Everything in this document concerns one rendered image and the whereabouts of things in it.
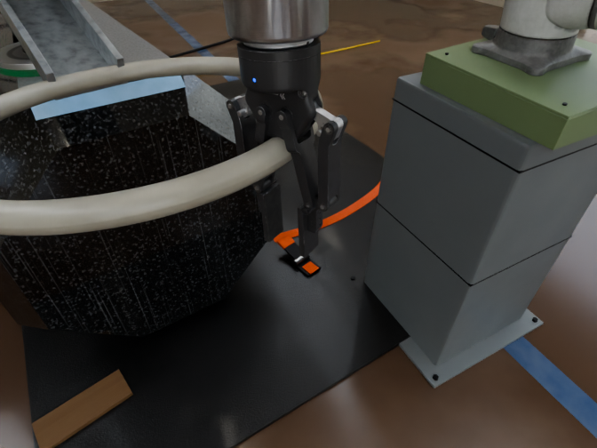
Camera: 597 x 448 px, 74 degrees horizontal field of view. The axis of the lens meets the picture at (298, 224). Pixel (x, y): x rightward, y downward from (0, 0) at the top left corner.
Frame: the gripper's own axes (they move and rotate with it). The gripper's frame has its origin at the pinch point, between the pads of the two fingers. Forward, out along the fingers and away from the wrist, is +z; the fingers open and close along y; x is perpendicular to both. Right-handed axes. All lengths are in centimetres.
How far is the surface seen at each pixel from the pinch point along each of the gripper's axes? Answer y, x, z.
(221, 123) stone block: 50, -37, 11
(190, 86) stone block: 54, -33, 1
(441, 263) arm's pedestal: -7, -56, 46
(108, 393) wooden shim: 62, 12, 80
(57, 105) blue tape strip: 65, -6, -1
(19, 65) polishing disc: 79, -8, -6
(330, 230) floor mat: 48, -88, 78
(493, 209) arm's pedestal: -16, -52, 22
